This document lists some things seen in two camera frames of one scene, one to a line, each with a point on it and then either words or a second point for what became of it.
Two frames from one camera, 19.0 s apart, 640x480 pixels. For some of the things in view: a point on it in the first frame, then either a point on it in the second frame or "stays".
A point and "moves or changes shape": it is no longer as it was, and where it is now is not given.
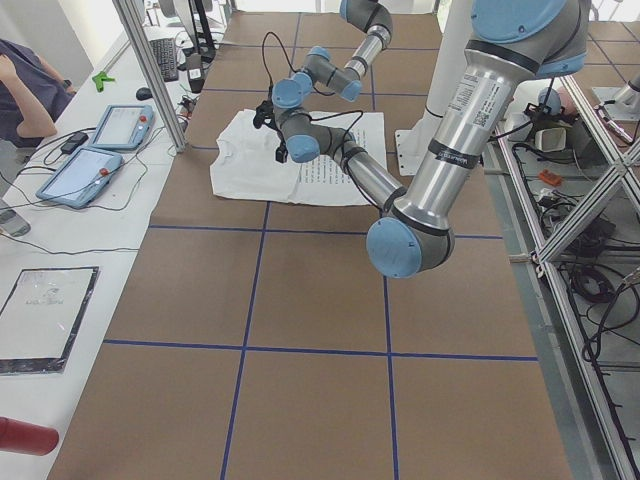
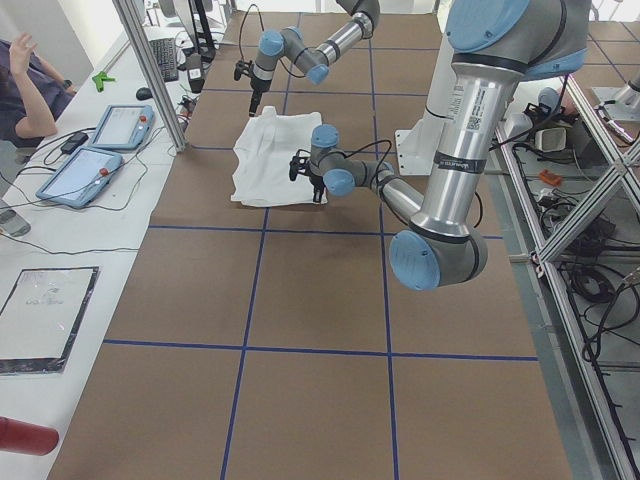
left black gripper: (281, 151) to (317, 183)
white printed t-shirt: (246, 166) moves or changes shape
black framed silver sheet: (41, 316) stays
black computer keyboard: (165, 53) stays
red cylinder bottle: (27, 438) stays
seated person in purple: (33, 95) stays
